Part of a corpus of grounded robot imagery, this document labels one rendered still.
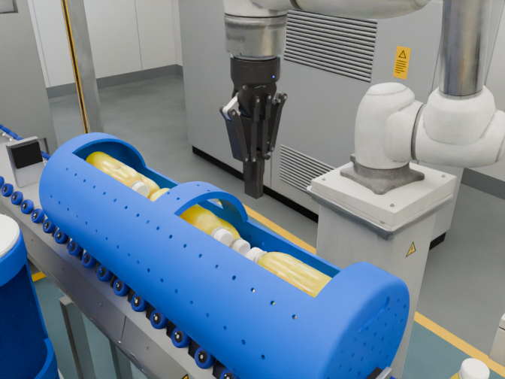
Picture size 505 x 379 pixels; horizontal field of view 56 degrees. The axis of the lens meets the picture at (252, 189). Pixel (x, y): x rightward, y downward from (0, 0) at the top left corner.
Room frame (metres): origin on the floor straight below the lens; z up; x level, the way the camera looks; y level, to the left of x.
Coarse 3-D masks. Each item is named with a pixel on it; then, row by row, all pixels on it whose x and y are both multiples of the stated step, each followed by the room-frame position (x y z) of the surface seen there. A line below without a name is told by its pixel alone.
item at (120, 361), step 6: (114, 348) 1.29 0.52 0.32; (114, 354) 1.30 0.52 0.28; (120, 354) 1.30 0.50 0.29; (114, 360) 1.31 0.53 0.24; (120, 360) 1.29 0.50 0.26; (126, 360) 1.31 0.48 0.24; (114, 366) 1.32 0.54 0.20; (120, 366) 1.29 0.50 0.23; (126, 366) 1.31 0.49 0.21; (120, 372) 1.29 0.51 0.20; (126, 372) 1.30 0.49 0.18; (120, 378) 1.29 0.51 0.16; (126, 378) 1.30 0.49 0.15; (132, 378) 1.32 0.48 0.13
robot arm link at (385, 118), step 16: (368, 96) 1.26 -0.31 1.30; (384, 96) 1.23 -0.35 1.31; (400, 96) 1.23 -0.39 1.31; (368, 112) 1.24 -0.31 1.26; (384, 112) 1.21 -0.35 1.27; (400, 112) 1.20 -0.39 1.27; (416, 112) 1.20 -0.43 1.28; (368, 128) 1.23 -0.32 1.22; (384, 128) 1.20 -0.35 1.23; (400, 128) 1.18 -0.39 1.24; (368, 144) 1.22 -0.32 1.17; (384, 144) 1.20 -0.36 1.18; (400, 144) 1.18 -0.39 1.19; (368, 160) 1.22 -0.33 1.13; (384, 160) 1.20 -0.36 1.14; (400, 160) 1.20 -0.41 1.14
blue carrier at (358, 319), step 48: (96, 144) 1.17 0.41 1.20; (48, 192) 1.02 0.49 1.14; (96, 192) 0.92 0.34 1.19; (192, 192) 0.84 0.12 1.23; (96, 240) 0.85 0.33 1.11; (144, 240) 0.76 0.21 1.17; (192, 240) 0.71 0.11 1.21; (144, 288) 0.73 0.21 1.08; (192, 288) 0.64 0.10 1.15; (240, 288) 0.60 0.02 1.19; (288, 288) 0.57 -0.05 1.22; (336, 288) 0.55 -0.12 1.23; (384, 288) 0.56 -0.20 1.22; (192, 336) 0.64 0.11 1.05; (240, 336) 0.55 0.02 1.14; (288, 336) 0.51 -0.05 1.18; (336, 336) 0.49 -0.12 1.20; (384, 336) 0.58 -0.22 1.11
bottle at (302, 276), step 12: (264, 252) 0.71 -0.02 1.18; (276, 252) 0.70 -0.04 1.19; (264, 264) 0.67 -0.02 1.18; (276, 264) 0.66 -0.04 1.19; (288, 264) 0.65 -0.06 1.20; (300, 264) 0.66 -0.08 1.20; (288, 276) 0.63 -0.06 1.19; (300, 276) 0.63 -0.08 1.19; (312, 276) 0.62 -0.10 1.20; (324, 276) 0.62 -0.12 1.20; (300, 288) 0.61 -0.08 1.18; (312, 288) 0.60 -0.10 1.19
